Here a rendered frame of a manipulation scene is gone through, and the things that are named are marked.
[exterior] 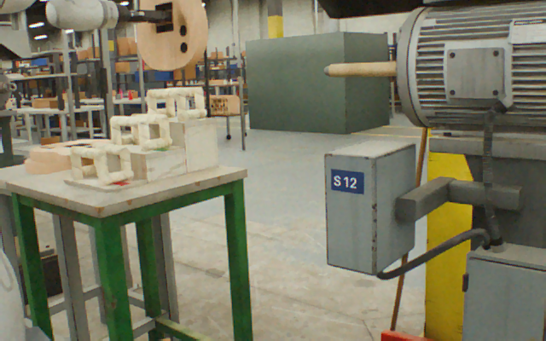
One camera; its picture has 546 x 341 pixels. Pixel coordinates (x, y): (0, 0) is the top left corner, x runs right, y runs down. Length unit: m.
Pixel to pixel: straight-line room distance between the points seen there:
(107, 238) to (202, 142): 0.52
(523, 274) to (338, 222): 0.32
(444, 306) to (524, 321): 1.33
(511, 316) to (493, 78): 0.41
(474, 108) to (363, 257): 0.36
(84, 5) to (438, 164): 1.41
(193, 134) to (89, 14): 0.50
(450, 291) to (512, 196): 1.31
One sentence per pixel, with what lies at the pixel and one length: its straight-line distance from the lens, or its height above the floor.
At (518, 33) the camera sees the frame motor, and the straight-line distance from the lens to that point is 0.95.
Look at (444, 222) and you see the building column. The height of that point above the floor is 0.62.
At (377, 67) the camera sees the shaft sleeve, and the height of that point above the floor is 1.25.
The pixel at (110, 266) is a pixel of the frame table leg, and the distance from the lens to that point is 1.45.
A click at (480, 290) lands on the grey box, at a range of 0.95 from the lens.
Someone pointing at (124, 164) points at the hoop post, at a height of 1.00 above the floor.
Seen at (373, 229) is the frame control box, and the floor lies 1.00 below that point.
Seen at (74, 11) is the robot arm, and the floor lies 1.46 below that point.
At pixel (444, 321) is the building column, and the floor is 0.19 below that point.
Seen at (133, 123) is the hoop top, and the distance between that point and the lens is 1.67.
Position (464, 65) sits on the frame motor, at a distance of 0.95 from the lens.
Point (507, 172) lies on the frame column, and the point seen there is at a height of 1.06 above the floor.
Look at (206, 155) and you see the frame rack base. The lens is 1.76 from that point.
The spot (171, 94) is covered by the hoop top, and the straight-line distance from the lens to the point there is 1.76.
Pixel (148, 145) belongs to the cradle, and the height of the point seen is 1.04.
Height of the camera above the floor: 1.26
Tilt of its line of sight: 10 degrees down
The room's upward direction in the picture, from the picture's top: 3 degrees counter-clockwise
